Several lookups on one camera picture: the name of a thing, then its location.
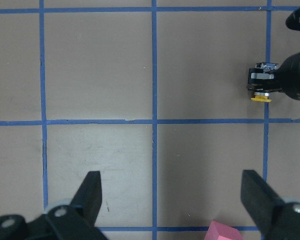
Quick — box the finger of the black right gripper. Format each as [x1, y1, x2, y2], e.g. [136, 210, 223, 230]
[247, 68, 278, 90]

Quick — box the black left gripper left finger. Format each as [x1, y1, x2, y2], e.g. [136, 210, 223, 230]
[70, 171, 102, 225]

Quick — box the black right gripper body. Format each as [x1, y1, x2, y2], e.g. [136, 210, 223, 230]
[275, 7, 300, 101]

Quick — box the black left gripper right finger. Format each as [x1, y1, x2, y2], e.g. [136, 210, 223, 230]
[240, 169, 285, 234]

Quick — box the yellow push button switch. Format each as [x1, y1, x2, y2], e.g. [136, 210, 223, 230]
[246, 62, 280, 103]

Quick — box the pink cube far side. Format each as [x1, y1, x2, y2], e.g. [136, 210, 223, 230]
[204, 220, 244, 240]

